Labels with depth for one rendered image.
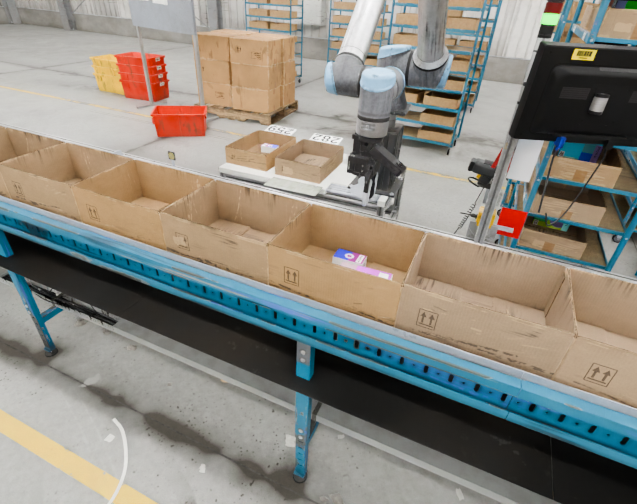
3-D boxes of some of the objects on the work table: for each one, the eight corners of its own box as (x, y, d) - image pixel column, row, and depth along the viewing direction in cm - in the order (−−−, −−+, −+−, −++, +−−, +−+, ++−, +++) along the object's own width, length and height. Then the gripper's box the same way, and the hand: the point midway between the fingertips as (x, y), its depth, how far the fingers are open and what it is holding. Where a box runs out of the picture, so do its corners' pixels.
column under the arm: (360, 171, 237) (367, 115, 219) (403, 180, 230) (414, 122, 212) (347, 188, 217) (352, 127, 199) (394, 198, 210) (404, 135, 192)
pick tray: (296, 152, 260) (296, 136, 255) (266, 172, 231) (266, 155, 225) (259, 144, 269) (258, 129, 264) (225, 162, 240) (224, 146, 234)
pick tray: (343, 161, 250) (344, 146, 244) (319, 184, 220) (320, 167, 214) (302, 153, 258) (302, 138, 253) (274, 174, 228) (273, 157, 223)
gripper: (361, 126, 120) (354, 191, 132) (346, 137, 111) (340, 205, 123) (389, 131, 118) (379, 197, 130) (376, 142, 108) (367, 212, 120)
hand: (369, 199), depth 125 cm, fingers open, 5 cm apart
